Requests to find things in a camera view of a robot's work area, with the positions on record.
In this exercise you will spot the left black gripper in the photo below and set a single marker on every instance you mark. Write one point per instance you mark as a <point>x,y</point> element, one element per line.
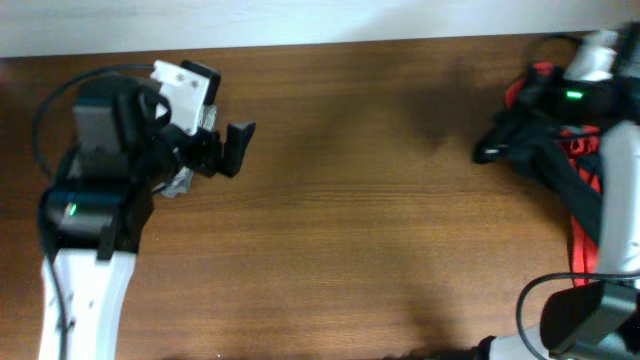
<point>209,160</point>

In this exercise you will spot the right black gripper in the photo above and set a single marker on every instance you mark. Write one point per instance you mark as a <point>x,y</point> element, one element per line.
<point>542,120</point>

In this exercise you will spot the black t-shirt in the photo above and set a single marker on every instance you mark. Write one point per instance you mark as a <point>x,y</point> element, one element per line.
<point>550,166</point>

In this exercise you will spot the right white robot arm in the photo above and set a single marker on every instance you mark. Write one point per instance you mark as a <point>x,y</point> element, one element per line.
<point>598,316</point>

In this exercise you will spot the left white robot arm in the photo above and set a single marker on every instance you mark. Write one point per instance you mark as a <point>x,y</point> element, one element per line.
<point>136,138</point>

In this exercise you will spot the red garment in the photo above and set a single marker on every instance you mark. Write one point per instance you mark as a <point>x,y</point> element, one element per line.
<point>539,86</point>

